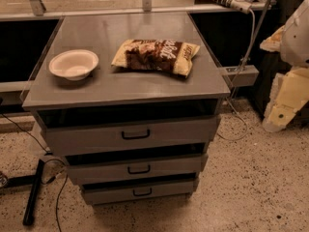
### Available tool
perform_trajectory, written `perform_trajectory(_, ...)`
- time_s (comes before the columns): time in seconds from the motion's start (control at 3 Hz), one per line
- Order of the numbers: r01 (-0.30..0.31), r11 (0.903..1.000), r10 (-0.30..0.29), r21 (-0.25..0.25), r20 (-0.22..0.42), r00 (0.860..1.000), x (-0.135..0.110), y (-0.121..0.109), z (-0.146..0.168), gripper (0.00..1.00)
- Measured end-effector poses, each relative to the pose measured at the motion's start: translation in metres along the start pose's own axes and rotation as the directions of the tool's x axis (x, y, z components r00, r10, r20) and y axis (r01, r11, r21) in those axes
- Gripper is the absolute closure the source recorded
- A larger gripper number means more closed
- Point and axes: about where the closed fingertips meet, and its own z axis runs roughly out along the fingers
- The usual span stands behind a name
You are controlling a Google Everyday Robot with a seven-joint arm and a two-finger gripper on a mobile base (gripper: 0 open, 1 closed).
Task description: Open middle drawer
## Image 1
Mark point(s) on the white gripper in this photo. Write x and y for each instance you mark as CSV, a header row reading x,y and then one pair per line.
x,y
296,41

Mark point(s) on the grey drawer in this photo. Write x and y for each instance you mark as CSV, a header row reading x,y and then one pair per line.
x,y
144,191
129,136
136,169

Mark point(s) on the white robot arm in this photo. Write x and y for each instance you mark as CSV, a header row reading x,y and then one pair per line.
x,y
292,42

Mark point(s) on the grey bottom drawer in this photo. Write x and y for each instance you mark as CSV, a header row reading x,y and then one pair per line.
x,y
144,191

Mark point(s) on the grey drawer cabinet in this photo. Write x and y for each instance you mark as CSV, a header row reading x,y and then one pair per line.
x,y
111,96

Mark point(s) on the grey top drawer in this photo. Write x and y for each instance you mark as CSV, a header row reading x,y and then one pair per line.
x,y
129,136

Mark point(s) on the yellow brown chip bag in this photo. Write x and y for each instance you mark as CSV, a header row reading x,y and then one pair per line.
x,y
156,55

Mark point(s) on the white paper bowl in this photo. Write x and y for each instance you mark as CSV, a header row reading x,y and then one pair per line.
x,y
73,64

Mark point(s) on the black metal stand leg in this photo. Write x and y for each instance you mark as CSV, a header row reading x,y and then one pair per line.
x,y
34,181

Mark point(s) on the grey side bracket box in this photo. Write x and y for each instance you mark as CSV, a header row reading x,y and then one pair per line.
x,y
235,78

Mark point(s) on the grey back shelf rail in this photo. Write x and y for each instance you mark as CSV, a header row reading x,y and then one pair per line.
x,y
23,11

